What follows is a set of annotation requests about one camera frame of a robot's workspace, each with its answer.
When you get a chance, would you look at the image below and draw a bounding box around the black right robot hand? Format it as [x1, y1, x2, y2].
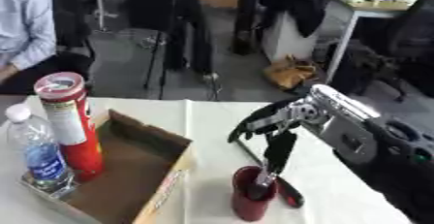
[227, 99, 314, 201]

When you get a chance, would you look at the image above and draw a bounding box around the dark red cup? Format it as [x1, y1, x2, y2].
[229, 165, 280, 223]

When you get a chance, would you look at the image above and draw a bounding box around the tan cardboard box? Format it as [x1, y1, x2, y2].
[16, 109, 196, 224]

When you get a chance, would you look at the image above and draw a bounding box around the tan bag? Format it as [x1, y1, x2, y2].
[263, 53, 319, 90]

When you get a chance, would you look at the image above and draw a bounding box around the white cabinet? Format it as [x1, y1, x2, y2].
[259, 10, 321, 64]

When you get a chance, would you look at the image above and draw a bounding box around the black jacket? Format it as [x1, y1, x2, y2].
[258, 0, 332, 39]

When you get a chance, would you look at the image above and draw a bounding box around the black tripod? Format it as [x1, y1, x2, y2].
[140, 0, 224, 102]

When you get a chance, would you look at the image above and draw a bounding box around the black office chair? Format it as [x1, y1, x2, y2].
[328, 0, 434, 103]

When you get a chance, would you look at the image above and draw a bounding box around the white desk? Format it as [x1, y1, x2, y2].
[315, 0, 422, 85]

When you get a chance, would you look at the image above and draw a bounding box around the red cylindrical chip can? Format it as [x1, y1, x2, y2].
[32, 71, 108, 182]

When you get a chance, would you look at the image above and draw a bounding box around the clear plastic water bottle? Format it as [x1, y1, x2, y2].
[3, 103, 77, 194]

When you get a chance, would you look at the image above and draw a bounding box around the person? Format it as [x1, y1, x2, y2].
[0, 0, 95, 95]

